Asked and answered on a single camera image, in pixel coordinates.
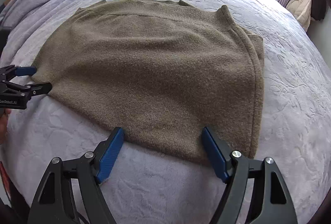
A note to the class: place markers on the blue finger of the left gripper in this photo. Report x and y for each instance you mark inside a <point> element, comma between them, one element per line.
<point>37,89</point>
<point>25,71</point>

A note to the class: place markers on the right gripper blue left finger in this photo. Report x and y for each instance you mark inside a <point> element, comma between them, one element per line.
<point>106,154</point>

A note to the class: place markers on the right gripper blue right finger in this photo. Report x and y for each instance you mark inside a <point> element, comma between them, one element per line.
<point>218,153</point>

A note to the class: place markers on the brown knit sweater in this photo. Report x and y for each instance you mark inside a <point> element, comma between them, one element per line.
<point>162,71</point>

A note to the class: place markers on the person's left hand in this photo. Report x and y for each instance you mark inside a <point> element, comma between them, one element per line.
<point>3,125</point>

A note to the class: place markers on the lavender embossed bedspread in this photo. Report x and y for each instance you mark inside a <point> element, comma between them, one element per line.
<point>150,187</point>

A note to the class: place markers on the cream jacket hanging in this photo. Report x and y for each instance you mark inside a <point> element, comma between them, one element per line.
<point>301,10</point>

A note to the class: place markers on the black garment hanging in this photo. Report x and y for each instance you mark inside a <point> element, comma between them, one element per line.
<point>318,9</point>

